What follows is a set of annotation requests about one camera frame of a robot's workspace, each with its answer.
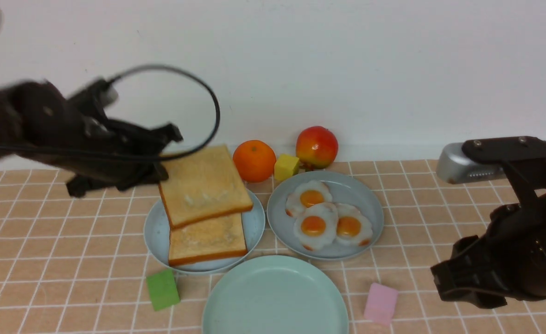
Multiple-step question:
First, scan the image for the pink cube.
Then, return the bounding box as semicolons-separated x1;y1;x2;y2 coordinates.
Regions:
363;283;399;327

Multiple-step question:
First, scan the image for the grey blue plate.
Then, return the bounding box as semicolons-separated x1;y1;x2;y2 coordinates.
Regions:
267;171;384;261

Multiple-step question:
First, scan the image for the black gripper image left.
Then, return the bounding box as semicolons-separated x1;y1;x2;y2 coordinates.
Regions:
12;80;183;198

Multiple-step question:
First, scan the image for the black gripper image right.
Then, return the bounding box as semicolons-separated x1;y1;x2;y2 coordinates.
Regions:
430;194;546;309

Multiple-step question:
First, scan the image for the grey wrist camera image left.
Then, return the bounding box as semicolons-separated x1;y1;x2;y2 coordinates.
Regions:
97;83;119;108

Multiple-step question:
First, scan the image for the yellow cube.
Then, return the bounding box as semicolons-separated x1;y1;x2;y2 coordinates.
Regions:
273;154;300;181

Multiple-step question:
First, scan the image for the toast slice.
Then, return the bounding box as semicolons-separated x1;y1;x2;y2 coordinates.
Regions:
159;145;254;230
168;213;248;267

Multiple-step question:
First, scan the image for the light blue plate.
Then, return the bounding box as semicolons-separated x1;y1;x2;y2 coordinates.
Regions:
144;190;267;276

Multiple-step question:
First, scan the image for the mint green plate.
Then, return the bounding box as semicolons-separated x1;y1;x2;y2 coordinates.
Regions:
202;255;349;334

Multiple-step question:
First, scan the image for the fried egg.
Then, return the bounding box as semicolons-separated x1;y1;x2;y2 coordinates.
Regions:
285;180;334;217
293;202;339;251
335;203;373;247

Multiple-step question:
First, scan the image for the green cube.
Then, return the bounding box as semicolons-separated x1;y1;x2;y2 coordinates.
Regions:
146;270;181;311

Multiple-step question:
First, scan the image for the red yellow apple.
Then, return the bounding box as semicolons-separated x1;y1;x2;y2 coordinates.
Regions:
295;126;339;171

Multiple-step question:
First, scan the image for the orange fruit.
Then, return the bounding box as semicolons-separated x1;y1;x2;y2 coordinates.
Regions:
232;140;277;183

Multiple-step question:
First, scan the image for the black cable image left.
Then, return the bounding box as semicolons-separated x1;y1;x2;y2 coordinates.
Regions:
0;64;221;163

